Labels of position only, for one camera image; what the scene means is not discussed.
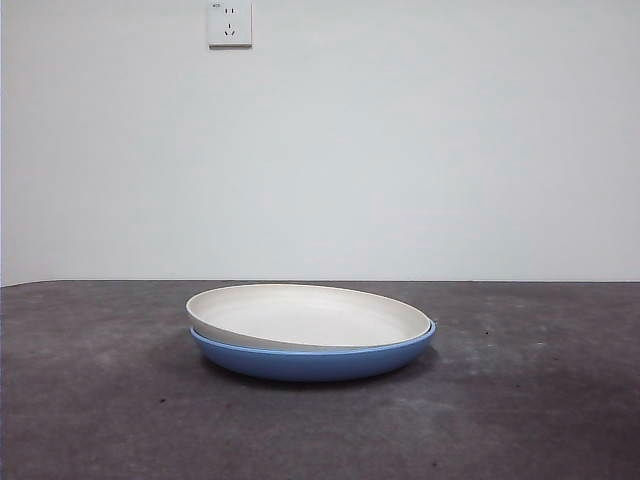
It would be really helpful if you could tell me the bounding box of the blue round plate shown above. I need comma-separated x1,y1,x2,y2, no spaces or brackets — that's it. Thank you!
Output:
189,319,437,384

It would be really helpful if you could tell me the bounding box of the white round plate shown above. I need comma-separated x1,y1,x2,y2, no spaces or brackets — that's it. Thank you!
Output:
185,282,432,350

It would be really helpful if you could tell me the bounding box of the white wall socket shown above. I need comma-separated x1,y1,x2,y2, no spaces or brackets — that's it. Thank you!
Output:
208,1,253,50

